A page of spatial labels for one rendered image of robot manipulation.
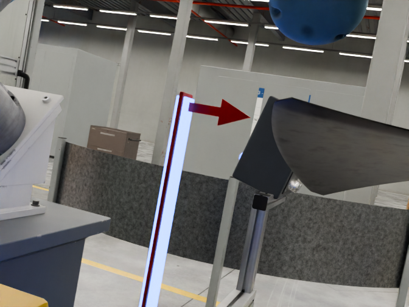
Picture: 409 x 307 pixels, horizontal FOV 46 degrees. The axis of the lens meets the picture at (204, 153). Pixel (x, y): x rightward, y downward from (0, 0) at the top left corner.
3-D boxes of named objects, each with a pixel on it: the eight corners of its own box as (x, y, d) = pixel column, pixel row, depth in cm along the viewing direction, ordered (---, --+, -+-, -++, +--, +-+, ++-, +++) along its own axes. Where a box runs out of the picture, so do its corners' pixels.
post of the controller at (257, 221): (249, 294, 94) (268, 196, 93) (235, 290, 95) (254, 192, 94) (253, 290, 97) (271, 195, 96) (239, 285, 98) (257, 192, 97)
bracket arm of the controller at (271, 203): (265, 211, 93) (268, 197, 93) (251, 208, 94) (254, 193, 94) (285, 201, 116) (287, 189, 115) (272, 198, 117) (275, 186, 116)
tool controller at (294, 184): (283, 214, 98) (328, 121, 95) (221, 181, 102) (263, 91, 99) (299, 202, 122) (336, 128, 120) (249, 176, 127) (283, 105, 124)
